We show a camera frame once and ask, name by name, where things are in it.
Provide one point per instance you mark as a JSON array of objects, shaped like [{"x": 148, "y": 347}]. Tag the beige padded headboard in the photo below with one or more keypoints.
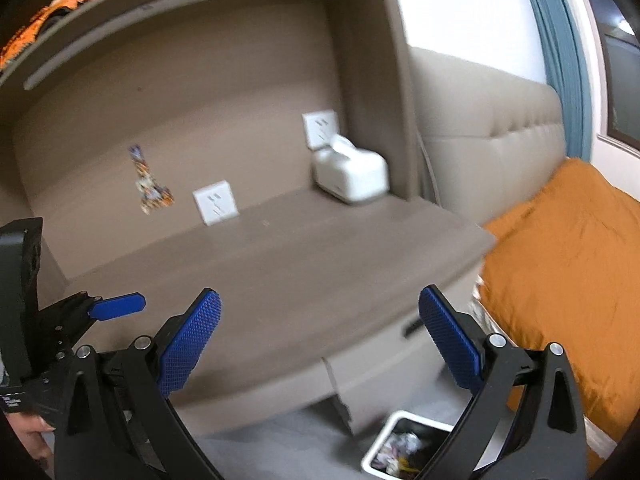
[{"x": 490, "y": 125}]

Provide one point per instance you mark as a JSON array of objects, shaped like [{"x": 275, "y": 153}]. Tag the person's left hand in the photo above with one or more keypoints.
[{"x": 30, "y": 435}]

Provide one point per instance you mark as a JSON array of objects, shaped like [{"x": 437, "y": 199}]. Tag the white tissue box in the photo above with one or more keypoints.
[{"x": 350, "y": 175}]

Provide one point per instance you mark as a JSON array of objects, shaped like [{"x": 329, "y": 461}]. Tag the colourful sticker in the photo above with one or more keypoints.
[{"x": 147, "y": 185}]

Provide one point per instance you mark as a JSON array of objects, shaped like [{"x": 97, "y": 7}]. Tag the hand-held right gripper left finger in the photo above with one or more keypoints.
[{"x": 192, "y": 345}]

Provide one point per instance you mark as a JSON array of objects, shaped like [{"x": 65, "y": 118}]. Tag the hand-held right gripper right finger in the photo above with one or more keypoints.
[{"x": 452, "y": 345}]

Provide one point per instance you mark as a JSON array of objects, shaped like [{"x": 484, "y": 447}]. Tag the white square trash bin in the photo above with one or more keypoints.
[{"x": 372, "y": 452}]

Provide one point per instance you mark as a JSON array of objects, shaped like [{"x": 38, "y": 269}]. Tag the black bin liner bag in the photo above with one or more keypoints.
[{"x": 427, "y": 430}]

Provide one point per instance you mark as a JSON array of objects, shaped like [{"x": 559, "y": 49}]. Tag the bedside desk unit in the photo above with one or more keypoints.
[{"x": 300, "y": 270}]

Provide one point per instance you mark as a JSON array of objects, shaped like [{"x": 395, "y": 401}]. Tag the blue curtain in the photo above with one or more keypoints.
[{"x": 555, "y": 35}]

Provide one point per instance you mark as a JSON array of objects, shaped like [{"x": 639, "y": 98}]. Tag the orange toy car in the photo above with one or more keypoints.
[{"x": 45, "y": 20}]

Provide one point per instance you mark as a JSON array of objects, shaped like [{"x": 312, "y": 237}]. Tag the crumpled white paper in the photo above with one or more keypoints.
[{"x": 407, "y": 442}]

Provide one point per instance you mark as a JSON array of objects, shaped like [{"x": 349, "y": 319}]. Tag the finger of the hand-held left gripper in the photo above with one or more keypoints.
[{"x": 117, "y": 306}]

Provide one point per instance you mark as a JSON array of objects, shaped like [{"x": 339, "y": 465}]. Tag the white wall socket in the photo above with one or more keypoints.
[
  {"x": 216, "y": 203},
  {"x": 320, "y": 130}
]

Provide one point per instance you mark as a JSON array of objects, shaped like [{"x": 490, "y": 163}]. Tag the window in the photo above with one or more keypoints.
[{"x": 617, "y": 60}]

